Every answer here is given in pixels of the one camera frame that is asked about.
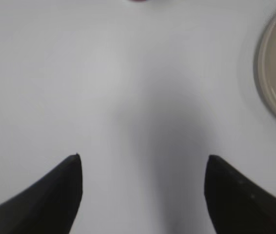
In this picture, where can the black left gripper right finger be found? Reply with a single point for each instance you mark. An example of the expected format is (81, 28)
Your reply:
(235, 204)

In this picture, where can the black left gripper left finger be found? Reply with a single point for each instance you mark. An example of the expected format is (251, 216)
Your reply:
(49, 206)

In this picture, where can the red cola can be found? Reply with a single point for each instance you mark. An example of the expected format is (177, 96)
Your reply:
(138, 0)

